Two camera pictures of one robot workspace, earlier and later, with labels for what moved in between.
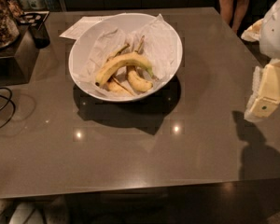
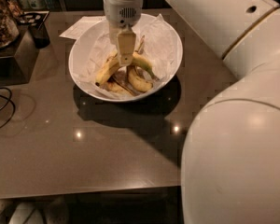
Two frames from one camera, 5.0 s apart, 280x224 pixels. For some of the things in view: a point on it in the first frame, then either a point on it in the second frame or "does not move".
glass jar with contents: (5, 15) does not move
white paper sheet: (74, 31) does not move
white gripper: (276, 32) to (121, 13)
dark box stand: (14, 64) does not move
